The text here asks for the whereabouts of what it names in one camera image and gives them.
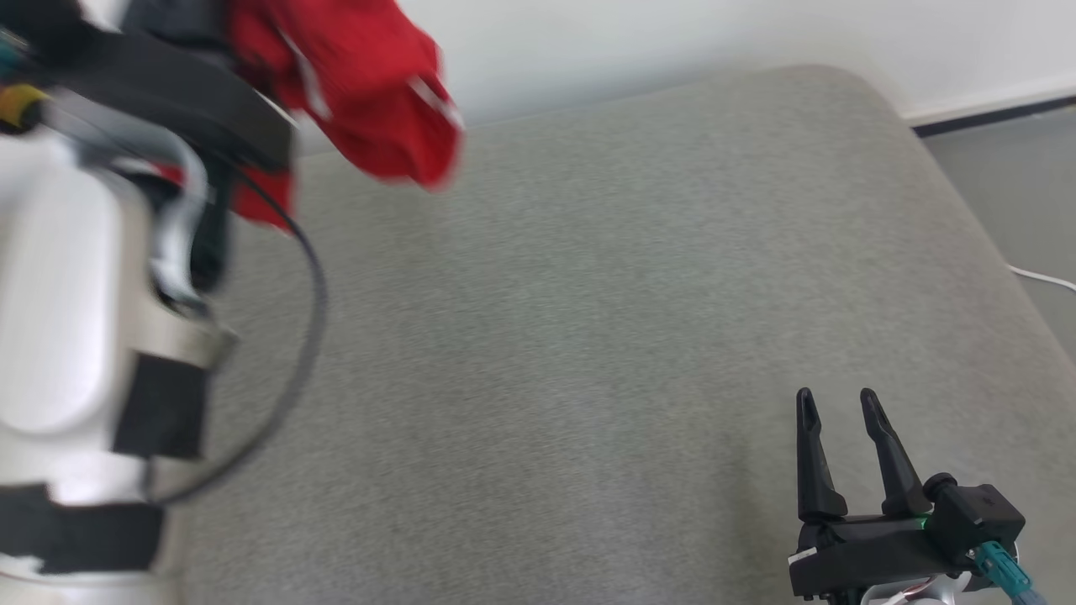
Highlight teal right camera connector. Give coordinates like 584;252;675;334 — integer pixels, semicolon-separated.
967;542;1049;605

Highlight dark baseboard strip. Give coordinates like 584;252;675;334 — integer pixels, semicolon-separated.
912;95;1076;139

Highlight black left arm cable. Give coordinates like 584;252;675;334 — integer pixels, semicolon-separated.
143;166;329;508

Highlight teal left camera connector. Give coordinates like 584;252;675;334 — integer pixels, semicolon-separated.
0;32;28;82

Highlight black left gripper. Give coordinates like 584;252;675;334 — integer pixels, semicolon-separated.
0;0;295;173

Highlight teal camera connector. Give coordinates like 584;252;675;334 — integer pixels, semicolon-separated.
967;542;1049;605
0;32;28;82

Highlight white floor cable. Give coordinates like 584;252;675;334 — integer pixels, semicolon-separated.
1007;264;1076;293

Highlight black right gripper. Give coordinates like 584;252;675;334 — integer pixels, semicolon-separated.
789;387;978;601

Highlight red shorts with white stripe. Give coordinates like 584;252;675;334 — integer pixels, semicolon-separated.
160;0;465;229

